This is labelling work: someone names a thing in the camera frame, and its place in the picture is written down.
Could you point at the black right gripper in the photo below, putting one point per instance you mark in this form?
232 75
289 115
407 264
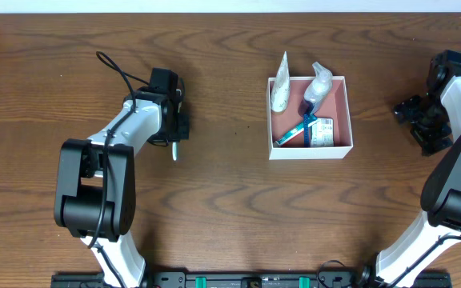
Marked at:
421 122

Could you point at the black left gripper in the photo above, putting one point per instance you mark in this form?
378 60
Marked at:
182 126

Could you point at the green white toothbrush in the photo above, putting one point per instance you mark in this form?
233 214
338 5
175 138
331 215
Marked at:
175 151

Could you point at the Colgate toothpaste tube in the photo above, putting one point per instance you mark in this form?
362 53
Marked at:
292 133

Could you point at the white floral lotion tube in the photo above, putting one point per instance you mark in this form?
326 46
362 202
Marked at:
281 90

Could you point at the green white soap packet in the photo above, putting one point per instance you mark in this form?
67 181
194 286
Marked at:
322 133

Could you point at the clear bottle blue liquid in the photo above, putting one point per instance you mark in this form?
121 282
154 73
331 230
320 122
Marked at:
317 91

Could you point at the blue disposable razor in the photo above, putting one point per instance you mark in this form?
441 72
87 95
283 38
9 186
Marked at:
306 130

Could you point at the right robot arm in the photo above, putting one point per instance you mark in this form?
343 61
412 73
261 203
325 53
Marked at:
437 226

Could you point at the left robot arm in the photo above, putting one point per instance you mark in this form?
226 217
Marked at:
95 196

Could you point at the white box pink interior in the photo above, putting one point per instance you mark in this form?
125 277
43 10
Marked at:
334 107

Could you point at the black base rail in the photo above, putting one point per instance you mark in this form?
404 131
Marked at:
325 278

